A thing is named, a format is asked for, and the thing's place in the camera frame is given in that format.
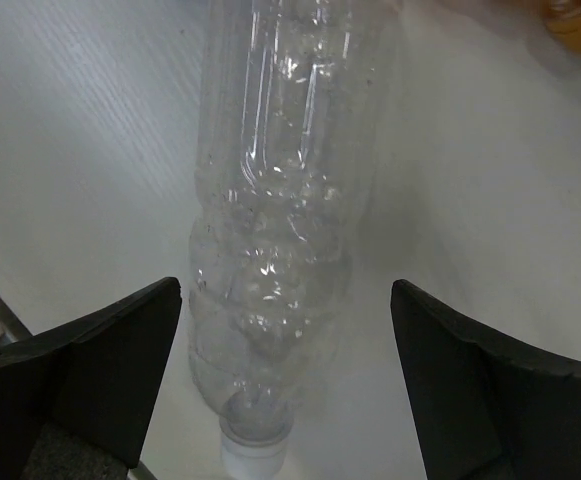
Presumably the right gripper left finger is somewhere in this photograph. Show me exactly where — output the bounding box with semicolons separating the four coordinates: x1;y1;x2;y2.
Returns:
0;277;181;479

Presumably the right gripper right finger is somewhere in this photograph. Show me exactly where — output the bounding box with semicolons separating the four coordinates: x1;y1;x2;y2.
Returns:
391;280;581;479

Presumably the clear unlabelled plastic bottle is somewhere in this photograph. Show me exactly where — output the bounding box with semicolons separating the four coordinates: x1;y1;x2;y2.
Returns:
188;1;401;479

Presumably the orange juice bottle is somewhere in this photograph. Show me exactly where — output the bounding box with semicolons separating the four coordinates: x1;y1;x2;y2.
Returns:
541;1;581;54

